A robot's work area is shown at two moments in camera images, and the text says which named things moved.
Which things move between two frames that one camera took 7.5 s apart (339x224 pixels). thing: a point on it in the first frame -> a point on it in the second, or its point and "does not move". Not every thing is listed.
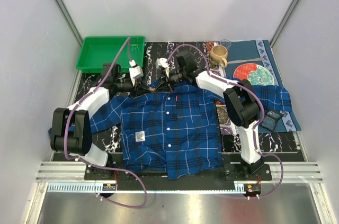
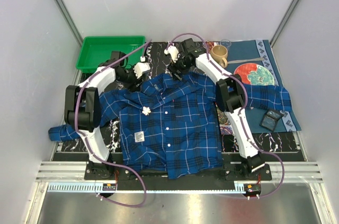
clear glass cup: [225, 43] does not move
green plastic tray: [96, 51] does not move
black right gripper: [164, 84] -> [172, 68]
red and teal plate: [257, 74] does not move
